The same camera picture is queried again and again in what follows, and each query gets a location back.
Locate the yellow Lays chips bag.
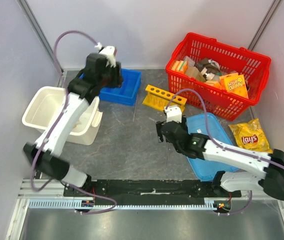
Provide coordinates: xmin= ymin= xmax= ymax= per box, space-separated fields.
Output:
xmin=229 ymin=118 xmax=273 ymax=153

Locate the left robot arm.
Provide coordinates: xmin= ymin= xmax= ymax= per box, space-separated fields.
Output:
xmin=23 ymin=46 xmax=123 ymax=197

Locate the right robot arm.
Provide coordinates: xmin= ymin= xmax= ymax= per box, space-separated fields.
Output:
xmin=156 ymin=121 xmax=284 ymax=201

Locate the clear glass test tube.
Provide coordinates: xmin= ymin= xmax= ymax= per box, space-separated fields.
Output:
xmin=165 ymin=145 xmax=170 ymax=168

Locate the blue divided plastic tray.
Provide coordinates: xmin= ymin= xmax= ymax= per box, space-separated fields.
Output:
xmin=78 ymin=67 xmax=143 ymax=106

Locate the yellow test tube rack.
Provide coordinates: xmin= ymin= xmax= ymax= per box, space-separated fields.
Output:
xmin=142 ymin=84 xmax=187 ymax=113

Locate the light blue plastic lid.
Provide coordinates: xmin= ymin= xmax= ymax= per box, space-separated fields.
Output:
xmin=186 ymin=113 xmax=239 ymax=182

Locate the orange green sponge pack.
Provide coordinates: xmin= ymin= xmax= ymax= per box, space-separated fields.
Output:
xmin=171 ymin=60 xmax=188 ymax=74

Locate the white plastic tub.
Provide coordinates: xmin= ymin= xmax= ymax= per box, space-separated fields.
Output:
xmin=22 ymin=86 xmax=103 ymax=146

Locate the orange Scrub Daddy package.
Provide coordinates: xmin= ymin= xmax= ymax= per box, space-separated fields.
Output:
xmin=219 ymin=72 xmax=249 ymax=99

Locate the red shopping basket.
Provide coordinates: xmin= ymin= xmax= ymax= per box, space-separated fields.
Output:
xmin=165 ymin=32 xmax=272 ymax=121

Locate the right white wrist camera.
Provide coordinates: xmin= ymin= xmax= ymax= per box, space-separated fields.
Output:
xmin=164 ymin=105 xmax=182 ymax=123

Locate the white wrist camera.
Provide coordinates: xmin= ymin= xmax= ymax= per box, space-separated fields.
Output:
xmin=164 ymin=105 xmax=182 ymax=123
xmin=94 ymin=42 xmax=117 ymax=68

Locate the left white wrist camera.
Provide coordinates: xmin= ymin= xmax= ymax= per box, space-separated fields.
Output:
xmin=94 ymin=42 xmax=117 ymax=68

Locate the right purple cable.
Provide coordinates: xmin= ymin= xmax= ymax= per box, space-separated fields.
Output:
xmin=166 ymin=88 xmax=284 ymax=217

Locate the white cable duct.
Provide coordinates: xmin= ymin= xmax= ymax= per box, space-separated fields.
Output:
xmin=28 ymin=198 xmax=217 ymax=211

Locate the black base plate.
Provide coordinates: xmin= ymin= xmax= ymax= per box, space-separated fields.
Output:
xmin=63 ymin=178 xmax=242 ymax=206

